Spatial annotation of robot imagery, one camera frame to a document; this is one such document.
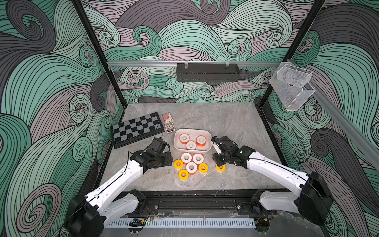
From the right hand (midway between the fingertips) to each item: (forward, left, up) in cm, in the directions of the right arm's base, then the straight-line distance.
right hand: (218, 156), depth 83 cm
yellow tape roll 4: (-8, +20, -7) cm, 23 cm away
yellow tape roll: (-3, +24, -7) cm, 25 cm away
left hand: (-2, +27, +3) cm, 27 cm away
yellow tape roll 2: (-5, -2, -8) cm, 10 cm away
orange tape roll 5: (+2, +11, -8) cm, 13 cm away
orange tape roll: (+15, +8, -7) cm, 18 cm away
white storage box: (+15, +14, -7) cm, 22 cm away
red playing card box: (+35, +33, -6) cm, 48 cm away
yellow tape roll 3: (-4, +6, -7) cm, 10 cm away
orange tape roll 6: (-4, +15, -7) cm, 17 cm away
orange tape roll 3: (+11, +15, -7) cm, 20 cm away
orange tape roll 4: (+16, +20, -6) cm, 26 cm away
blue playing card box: (+26, +31, -6) cm, 41 cm away
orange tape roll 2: (+3, +18, -7) cm, 20 cm away
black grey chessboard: (+22, +54, -4) cm, 58 cm away
